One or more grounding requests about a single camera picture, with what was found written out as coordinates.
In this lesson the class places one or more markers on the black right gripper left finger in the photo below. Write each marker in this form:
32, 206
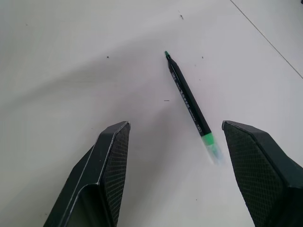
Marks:
104, 175

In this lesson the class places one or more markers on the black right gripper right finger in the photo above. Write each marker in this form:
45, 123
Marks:
258, 175

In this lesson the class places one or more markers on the black green marker pen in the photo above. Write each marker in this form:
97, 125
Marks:
189, 104

